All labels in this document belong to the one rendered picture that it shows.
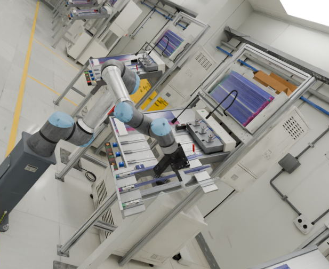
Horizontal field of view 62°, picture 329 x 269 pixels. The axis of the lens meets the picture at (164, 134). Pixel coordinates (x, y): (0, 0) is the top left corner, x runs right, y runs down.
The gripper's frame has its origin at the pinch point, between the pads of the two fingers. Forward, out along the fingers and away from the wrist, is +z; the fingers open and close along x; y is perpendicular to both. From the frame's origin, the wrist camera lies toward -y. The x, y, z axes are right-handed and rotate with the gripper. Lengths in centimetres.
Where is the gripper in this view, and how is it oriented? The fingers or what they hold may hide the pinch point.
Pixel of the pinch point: (179, 180)
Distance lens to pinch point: 135.3
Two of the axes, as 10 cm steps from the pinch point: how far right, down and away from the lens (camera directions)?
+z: 3.3, 7.5, 5.8
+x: -2.9, -5.0, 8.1
